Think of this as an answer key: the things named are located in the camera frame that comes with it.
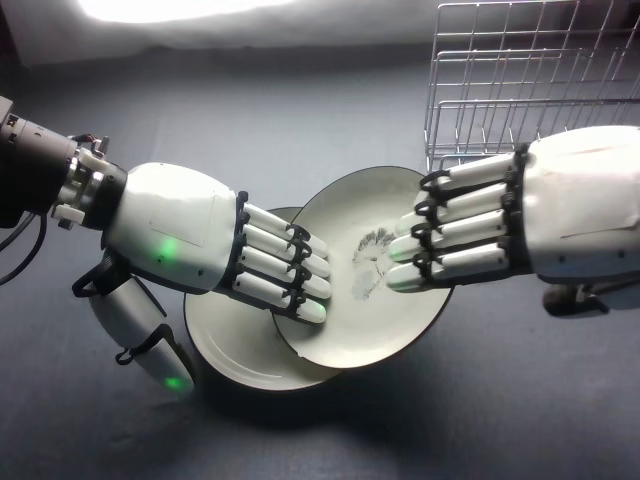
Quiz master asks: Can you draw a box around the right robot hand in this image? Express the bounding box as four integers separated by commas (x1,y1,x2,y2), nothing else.
384,124,640,316

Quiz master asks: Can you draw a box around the white plate with dark rim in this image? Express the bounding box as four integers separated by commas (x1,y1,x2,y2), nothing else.
269,166,456,371
182,206,351,397

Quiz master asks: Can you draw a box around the white backdrop sheet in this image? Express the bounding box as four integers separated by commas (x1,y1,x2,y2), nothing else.
0,0,640,66

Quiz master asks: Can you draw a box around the grey table cloth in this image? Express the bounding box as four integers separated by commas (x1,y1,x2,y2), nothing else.
0,42,640,480

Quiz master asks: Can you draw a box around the metal wire dish rack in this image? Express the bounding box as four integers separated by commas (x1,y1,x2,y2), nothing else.
422,1,640,174

